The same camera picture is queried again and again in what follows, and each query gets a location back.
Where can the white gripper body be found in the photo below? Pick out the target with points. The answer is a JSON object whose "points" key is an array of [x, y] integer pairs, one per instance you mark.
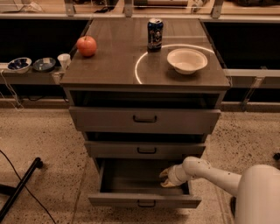
{"points": [[174, 177]]}

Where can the grey bottom drawer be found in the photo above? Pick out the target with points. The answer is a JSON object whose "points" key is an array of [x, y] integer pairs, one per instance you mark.
{"points": [[136, 183]]}

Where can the grey drawer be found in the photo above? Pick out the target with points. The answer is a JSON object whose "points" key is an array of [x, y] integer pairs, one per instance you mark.
{"points": [[136, 183], [143, 150], [145, 120]]}

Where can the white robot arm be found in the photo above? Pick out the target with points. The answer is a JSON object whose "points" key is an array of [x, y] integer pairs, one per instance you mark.
{"points": [[257, 190]]}

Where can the grey middle drawer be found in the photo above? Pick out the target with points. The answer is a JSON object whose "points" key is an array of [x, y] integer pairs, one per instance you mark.
{"points": [[143, 150]]}

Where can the grey drawer cabinet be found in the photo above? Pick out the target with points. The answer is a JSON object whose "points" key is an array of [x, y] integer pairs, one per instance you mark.
{"points": [[123, 74]]}

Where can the grey top drawer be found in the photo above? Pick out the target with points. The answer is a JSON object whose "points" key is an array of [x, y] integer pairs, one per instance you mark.
{"points": [[145, 120]]}

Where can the white bowl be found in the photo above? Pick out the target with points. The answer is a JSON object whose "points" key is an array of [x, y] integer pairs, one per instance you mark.
{"points": [[186, 60]]}

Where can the blue soda can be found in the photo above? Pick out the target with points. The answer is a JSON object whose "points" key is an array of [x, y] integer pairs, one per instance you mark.
{"points": [[155, 28]]}

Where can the red apple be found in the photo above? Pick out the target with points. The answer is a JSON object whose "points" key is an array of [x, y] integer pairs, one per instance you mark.
{"points": [[86, 46]]}

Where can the white paper cup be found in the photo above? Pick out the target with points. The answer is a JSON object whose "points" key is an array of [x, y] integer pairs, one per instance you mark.
{"points": [[64, 60]]}

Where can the black stand leg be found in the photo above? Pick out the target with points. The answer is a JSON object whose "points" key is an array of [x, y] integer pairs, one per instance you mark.
{"points": [[13, 192]]}

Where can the dark blue bowl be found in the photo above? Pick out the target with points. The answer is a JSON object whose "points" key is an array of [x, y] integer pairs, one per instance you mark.
{"points": [[44, 65]]}

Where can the grey side shelf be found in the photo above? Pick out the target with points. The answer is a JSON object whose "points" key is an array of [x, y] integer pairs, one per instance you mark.
{"points": [[32, 77]]}

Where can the blue patterned bowl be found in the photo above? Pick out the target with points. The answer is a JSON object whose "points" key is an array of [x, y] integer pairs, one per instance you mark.
{"points": [[20, 65]]}

